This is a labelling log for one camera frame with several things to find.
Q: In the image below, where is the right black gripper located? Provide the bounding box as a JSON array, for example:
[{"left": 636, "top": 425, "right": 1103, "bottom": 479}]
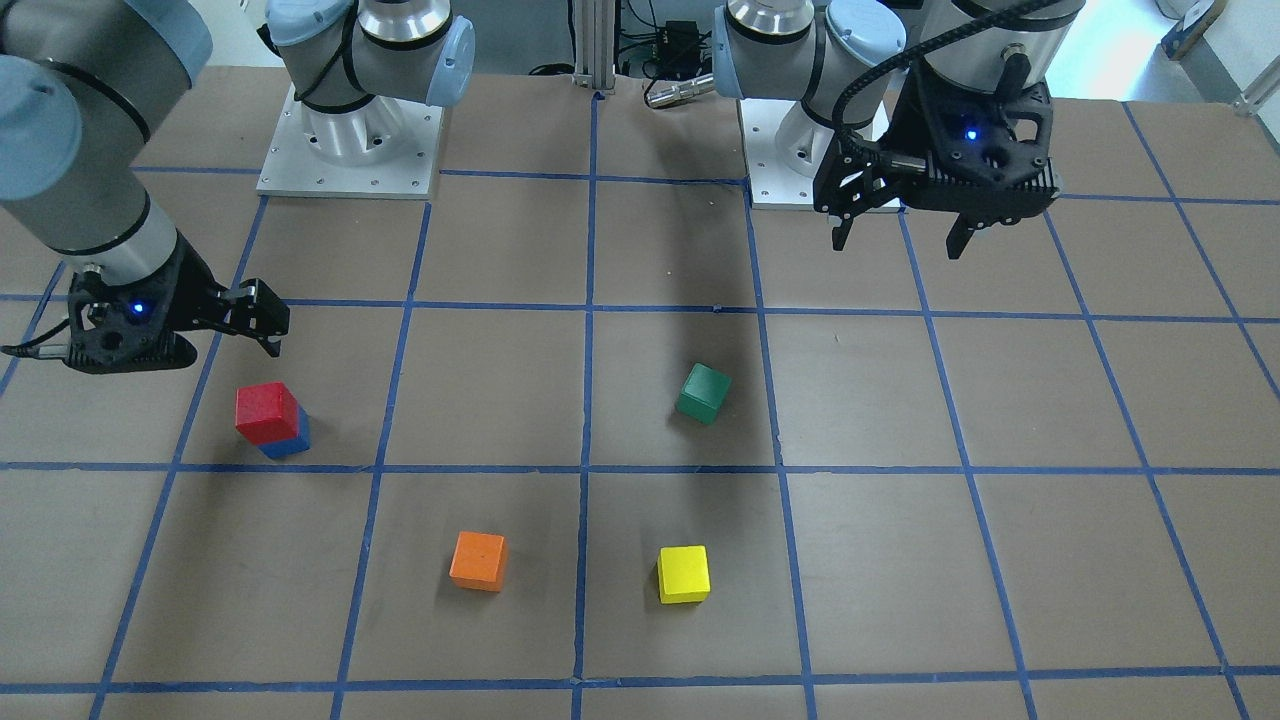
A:
[{"left": 160, "top": 234, "right": 291, "bottom": 357}]

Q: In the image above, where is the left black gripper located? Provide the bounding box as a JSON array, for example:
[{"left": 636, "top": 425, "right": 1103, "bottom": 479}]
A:
[{"left": 815, "top": 100, "right": 1001, "bottom": 261}]

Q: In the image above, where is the red wooden block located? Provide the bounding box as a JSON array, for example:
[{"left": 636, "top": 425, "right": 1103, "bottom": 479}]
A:
[{"left": 234, "top": 380, "right": 300, "bottom": 446}]

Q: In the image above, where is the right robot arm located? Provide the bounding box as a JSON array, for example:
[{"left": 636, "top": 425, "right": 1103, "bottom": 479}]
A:
[{"left": 3, "top": 1, "right": 476, "bottom": 374}]

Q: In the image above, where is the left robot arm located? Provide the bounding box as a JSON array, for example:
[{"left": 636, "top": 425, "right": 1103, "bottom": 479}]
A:
[{"left": 710, "top": 1, "right": 1084, "bottom": 260}]

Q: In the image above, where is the blue wooden block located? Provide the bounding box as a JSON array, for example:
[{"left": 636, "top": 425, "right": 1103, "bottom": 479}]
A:
[{"left": 257, "top": 406, "right": 311, "bottom": 459}]

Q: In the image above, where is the green wooden block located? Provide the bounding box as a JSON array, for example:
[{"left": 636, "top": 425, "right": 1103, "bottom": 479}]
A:
[{"left": 675, "top": 363, "right": 732, "bottom": 425}]

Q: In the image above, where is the orange wooden block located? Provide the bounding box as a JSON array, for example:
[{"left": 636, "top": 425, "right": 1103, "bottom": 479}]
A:
[{"left": 449, "top": 530, "right": 509, "bottom": 593}]

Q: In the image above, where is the yellow wooden block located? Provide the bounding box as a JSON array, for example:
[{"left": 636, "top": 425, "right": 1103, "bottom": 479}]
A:
[{"left": 657, "top": 544, "right": 710, "bottom": 605}]

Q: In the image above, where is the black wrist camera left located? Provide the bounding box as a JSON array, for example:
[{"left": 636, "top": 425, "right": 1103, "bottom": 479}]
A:
[{"left": 900, "top": 51, "right": 1061, "bottom": 227}]

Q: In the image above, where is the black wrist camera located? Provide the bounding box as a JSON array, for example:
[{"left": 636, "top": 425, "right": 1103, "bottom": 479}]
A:
[
  {"left": 900, "top": 51, "right": 1061, "bottom": 227},
  {"left": 3, "top": 270, "right": 198, "bottom": 375}
]

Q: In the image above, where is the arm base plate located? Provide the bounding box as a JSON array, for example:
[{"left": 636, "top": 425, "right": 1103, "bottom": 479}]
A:
[
  {"left": 739, "top": 99, "right": 833, "bottom": 211},
  {"left": 256, "top": 90, "right": 445, "bottom": 201}
]

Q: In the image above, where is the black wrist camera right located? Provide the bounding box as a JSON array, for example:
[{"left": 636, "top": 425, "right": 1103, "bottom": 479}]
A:
[{"left": 3, "top": 270, "right": 198, "bottom": 375}]

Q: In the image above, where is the aluminium frame post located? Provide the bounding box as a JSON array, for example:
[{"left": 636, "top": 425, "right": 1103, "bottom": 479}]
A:
[{"left": 570, "top": 0, "right": 618, "bottom": 96}]

